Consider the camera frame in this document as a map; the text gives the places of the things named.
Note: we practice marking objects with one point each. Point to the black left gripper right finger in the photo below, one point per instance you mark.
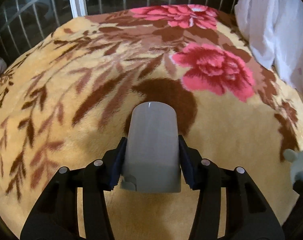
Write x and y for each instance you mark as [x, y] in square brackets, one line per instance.
[248, 214]

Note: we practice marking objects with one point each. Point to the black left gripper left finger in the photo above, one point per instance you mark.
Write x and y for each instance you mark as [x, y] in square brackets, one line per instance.
[55, 215]

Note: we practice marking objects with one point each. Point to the white towel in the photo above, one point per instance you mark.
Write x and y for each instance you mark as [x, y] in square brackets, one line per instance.
[151, 163]

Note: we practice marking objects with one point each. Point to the floral plush blanket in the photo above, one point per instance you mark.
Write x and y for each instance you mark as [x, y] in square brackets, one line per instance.
[69, 99]

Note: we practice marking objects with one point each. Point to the white right curtain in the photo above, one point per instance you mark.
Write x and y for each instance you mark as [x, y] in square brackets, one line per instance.
[274, 30]

